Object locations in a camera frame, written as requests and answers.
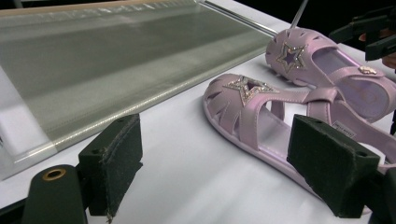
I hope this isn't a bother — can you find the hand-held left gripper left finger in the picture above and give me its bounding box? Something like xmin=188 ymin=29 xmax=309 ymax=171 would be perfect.
xmin=78 ymin=113 xmax=145 ymax=224

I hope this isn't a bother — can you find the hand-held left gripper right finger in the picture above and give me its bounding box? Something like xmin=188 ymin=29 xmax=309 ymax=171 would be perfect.
xmin=286 ymin=114 xmax=381 ymax=218

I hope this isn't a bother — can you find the pink star sandal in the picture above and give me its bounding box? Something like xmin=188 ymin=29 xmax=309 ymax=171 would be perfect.
xmin=264 ymin=27 xmax=396 ymax=124
xmin=202 ymin=73 xmax=396 ymax=217

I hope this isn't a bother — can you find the thin metal rod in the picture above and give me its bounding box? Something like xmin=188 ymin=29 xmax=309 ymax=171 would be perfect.
xmin=289 ymin=0 xmax=310 ymax=30

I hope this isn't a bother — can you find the clear plastic storage box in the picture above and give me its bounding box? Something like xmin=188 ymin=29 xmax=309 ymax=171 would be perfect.
xmin=0 ymin=0 xmax=278 ymax=181

